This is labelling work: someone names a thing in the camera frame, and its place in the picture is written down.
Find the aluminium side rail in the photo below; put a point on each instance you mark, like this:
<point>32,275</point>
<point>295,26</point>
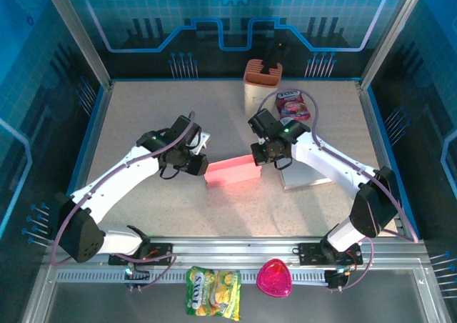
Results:
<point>379,140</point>
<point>96,123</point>

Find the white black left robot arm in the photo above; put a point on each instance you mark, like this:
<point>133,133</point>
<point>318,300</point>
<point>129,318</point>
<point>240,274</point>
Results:
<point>118,180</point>

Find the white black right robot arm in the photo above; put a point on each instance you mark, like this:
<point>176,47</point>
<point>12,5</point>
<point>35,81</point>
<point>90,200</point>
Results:
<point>328,166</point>

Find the black connector module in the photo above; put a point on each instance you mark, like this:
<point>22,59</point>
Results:
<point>335,280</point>
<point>137,277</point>

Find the aluminium front rail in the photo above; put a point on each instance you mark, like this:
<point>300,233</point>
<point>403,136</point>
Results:
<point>232,248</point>

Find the beige knife block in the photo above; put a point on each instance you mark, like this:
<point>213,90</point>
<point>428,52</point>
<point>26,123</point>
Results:
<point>257,87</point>

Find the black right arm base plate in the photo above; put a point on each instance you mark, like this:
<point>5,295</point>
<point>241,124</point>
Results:
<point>308,253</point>

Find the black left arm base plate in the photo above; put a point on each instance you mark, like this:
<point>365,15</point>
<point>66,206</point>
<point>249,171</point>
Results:
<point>162,253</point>

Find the yellow green candy bag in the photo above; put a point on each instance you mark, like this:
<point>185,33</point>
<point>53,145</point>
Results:
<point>214,292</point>

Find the purple candy bag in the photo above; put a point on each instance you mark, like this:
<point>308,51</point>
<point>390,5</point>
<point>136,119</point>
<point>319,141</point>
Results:
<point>292,105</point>

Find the aluminium frame post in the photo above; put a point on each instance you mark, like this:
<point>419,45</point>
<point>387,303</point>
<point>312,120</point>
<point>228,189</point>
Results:
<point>78,33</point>
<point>389,33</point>

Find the magenta heart-shaped box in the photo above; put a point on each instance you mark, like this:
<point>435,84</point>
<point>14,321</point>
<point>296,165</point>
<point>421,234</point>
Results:
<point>274,278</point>

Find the pink paper box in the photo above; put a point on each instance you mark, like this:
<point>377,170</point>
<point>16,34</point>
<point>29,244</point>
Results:
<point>232,171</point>

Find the white paper box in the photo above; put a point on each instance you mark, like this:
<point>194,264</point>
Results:
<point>303,178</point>

